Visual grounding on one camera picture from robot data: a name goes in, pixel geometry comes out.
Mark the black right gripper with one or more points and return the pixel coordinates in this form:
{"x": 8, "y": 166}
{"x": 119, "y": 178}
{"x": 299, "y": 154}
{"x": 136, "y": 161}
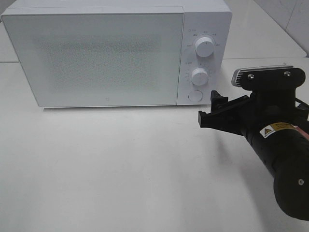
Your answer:
{"x": 264, "y": 115}

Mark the round white door release button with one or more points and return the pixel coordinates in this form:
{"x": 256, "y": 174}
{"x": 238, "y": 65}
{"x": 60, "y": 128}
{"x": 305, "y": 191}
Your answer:
{"x": 195, "y": 96}

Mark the pink round plate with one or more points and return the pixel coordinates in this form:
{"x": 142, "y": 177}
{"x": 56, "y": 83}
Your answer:
{"x": 302, "y": 132}

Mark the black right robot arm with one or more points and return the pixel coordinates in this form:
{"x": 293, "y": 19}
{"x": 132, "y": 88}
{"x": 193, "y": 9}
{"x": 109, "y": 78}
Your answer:
{"x": 288, "y": 163}

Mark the lower white microwave knob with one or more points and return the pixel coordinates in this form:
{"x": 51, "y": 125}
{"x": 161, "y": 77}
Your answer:
{"x": 199, "y": 77}

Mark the white microwave knob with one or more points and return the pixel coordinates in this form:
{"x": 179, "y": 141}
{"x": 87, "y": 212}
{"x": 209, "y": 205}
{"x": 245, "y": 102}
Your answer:
{"x": 204, "y": 46}
{"x": 199, "y": 77}

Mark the upper white microwave knob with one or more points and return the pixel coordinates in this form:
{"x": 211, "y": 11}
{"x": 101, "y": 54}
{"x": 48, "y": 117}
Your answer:
{"x": 204, "y": 46}

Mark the white microwave oven body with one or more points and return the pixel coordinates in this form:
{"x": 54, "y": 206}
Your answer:
{"x": 200, "y": 17}

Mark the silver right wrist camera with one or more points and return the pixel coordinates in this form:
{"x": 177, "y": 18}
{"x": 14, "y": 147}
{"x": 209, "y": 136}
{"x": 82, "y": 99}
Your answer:
{"x": 268, "y": 78}

